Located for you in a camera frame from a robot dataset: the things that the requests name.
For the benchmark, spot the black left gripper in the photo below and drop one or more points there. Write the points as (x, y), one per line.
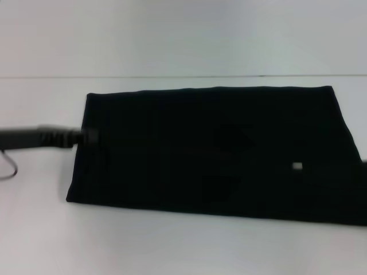
(34, 138)

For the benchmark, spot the black shirt with FREE print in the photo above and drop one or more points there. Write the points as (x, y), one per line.
(215, 149)

